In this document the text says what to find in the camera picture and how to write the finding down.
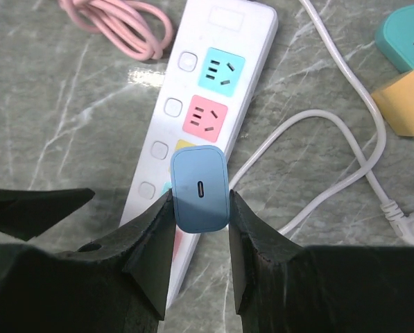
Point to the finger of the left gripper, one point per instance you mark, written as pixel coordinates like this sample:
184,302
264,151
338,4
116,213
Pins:
27,214

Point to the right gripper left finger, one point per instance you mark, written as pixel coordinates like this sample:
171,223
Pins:
117,283

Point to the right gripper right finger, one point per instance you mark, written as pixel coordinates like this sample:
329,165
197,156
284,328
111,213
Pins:
280,286

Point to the blue charger plug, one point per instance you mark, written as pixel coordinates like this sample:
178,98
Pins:
200,188

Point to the orange charger plug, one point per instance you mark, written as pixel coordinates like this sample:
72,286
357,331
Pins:
395,101

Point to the white multicolour power strip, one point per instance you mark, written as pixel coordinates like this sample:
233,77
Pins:
213,70

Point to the teal triangular socket adapter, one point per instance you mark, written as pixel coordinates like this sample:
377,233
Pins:
395,38

